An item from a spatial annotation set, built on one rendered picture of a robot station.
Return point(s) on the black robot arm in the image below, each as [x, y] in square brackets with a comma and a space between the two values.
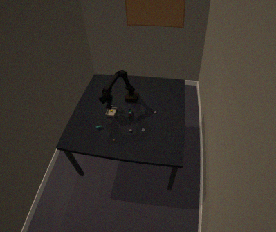
[107, 89]

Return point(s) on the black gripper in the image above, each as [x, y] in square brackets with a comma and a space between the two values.
[109, 100]

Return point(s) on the beige shallow tray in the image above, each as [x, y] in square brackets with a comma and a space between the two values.
[111, 114]

